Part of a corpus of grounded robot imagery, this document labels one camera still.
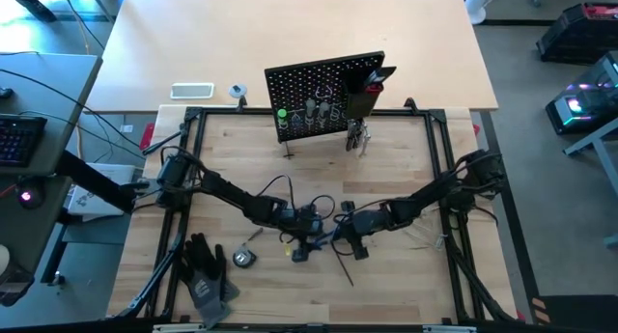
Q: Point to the grey desk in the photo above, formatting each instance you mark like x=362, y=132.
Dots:
x=43, y=82

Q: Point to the grey black screwdriver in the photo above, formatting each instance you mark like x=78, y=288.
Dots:
x=310, y=108

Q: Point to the white rectangular tray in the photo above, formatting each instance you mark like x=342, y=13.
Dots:
x=191, y=91

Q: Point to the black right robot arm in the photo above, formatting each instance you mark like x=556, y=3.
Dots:
x=434, y=190

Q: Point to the black computer mouse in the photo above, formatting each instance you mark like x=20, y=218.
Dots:
x=28, y=196

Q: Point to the black tape measure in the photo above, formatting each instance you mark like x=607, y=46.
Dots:
x=244, y=259

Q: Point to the black keyboard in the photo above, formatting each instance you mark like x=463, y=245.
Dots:
x=17, y=140

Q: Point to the light wood desk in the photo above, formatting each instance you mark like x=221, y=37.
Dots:
x=338, y=29

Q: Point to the slim black screwdriver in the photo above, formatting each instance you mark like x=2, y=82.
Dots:
x=323, y=110

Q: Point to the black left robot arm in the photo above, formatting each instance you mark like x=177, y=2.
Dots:
x=232, y=193

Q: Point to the black grey work glove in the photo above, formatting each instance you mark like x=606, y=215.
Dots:
x=207, y=280

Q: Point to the metal screwdriver holder rack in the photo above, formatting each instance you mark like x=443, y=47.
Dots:
x=338, y=112

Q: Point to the black red equipment case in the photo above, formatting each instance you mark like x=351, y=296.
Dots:
x=579, y=31

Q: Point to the grey round puck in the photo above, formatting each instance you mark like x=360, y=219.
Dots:
x=237, y=90

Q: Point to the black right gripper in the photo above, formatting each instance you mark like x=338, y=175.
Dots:
x=362, y=223

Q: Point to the green black screwdriver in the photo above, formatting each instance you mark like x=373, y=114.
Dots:
x=282, y=115

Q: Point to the white fan base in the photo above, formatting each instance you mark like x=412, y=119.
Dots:
x=483, y=5

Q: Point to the black upright post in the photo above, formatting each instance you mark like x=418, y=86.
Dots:
x=96, y=183

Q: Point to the black smartphone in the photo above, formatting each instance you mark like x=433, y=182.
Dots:
x=13, y=287

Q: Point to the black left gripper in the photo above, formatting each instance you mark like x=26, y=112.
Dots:
x=301, y=220

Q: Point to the black pegboard bin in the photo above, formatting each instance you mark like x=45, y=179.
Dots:
x=359, y=103

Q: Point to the grey metal table leg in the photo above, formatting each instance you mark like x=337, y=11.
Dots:
x=603, y=154

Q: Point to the black metal pegboard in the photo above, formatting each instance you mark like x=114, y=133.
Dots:
x=299, y=79

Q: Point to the RGB lit computer case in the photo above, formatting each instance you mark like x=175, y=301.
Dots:
x=579, y=106

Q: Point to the white printed box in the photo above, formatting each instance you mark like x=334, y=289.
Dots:
x=82, y=201

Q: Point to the red plastic tag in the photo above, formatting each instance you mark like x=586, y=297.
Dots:
x=146, y=136

